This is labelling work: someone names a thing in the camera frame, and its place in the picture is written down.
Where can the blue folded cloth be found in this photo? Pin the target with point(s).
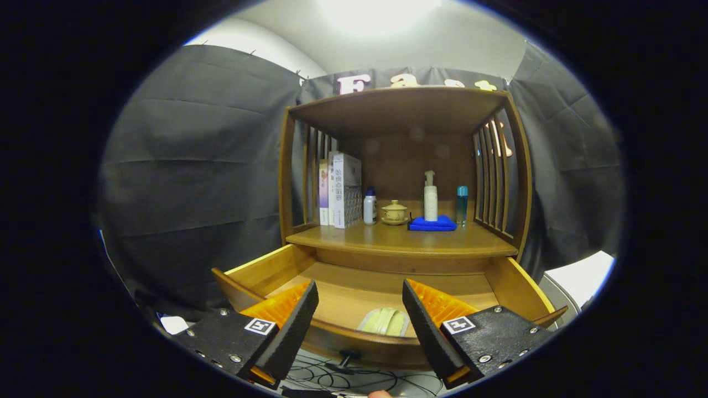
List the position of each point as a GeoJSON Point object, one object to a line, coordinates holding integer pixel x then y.
{"type": "Point", "coordinates": [431, 224]}

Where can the white grey plastic drawer unit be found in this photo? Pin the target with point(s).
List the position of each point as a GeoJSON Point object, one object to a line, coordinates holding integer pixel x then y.
{"type": "Point", "coordinates": [575, 282]}

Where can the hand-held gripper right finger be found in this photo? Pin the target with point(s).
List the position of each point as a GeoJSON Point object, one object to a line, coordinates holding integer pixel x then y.
{"type": "Point", "coordinates": [430, 331]}

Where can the white pump bottle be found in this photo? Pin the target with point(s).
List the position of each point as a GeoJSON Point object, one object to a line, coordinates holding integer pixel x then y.
{"type": "Point", "coordinates": [430, 202]}

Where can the wooden drawer with black knob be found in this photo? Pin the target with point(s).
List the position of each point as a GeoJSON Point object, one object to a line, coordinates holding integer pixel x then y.
{"type": "Point", "coordinates": [343, 293]}

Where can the yellow lidded teacup with saucer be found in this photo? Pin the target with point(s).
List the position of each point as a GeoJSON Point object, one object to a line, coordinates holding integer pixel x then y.
{"type": "Point", "coordinates": [394, 213]}

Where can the wooden cabinet countertop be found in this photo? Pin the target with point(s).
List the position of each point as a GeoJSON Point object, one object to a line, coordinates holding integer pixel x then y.
{"type": "Point", "coordinates": [387, 240]}

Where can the thick white patterned book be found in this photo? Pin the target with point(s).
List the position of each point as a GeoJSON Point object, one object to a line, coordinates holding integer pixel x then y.
{"type": "Point", "coordinates": [347, 188]}

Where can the thin white book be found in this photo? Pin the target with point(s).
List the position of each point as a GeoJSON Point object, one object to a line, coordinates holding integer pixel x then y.
{"type": "Point", "coordinates": [331, 188]}

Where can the green scrubbing brush grey pad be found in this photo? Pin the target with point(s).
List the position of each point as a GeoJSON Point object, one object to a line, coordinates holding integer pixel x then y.
{"type": "Point", "coordinates": [384, 323]}

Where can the purple spine book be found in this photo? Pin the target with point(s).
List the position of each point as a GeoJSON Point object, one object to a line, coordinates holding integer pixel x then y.
{"type": "Point", "coordinates": [324, 193]}

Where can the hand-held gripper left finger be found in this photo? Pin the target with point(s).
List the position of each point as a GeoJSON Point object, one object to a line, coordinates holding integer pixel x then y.
{"type": "Point", "coordinates": [292, 331]}

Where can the white paper scrap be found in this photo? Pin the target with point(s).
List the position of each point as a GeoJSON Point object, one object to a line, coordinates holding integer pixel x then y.
{"type": "Point", "coordinates": [174, 325]}

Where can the blue glass bottle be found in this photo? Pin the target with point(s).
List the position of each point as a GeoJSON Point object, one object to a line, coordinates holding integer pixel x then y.
{"type": "Point", "coordinates": [462, 207]}

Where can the brown wooden cabinet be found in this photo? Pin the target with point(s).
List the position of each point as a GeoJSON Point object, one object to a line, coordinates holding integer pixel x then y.
{"type": "Point", "coordinates": [398, 110]}

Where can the small white bottle blue cap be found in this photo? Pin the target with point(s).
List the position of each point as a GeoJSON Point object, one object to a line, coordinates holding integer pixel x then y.
{"type": "Point", "coordinates": [370, 210]}

